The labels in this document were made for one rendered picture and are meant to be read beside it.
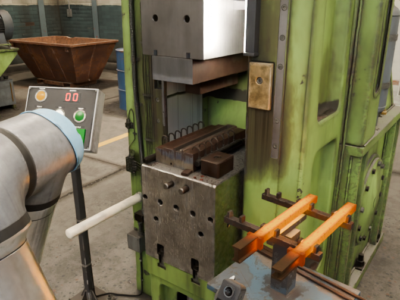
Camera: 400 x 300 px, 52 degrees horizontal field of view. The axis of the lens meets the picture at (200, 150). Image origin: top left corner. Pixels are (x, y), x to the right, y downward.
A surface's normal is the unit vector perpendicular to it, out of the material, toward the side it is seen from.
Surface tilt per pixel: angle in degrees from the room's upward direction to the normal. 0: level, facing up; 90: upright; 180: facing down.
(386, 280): 0
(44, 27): 90
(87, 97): 60
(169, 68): 90
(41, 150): 67
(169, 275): 90
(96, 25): 90
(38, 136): 47
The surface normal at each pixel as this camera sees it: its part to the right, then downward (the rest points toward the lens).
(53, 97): -0.16, -0.18
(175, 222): -0.58, 0.28
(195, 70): 0.81, 0.20
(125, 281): 0.00, -0.94
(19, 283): 0.70, -0.09
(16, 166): 0.87, -0.27
